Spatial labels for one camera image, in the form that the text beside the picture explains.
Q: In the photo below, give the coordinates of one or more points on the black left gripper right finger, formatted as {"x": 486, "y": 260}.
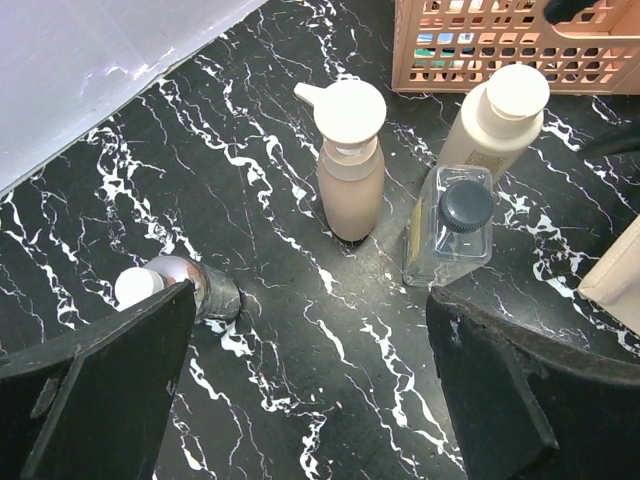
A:
{"x": 525, "y": 406}

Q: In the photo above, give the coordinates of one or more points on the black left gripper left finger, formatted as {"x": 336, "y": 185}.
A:
{"x": 94, "y": 403}

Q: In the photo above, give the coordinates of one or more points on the cream canvas tote bag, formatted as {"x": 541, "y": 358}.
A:
{"x": 613, "y": 282}

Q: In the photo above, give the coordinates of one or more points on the large clear square bottle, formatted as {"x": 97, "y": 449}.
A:
{"x": 449, "y": 233}

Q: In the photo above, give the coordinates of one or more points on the cream round cap bottle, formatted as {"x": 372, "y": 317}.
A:
{"x": 498, "y": 120}

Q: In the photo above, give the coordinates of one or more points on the beige pump bottle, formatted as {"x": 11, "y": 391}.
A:
{"x": 351, "y": 167}

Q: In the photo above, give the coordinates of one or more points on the peach plastic file organizer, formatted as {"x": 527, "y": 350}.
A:
{"x": 452, "y": 46}

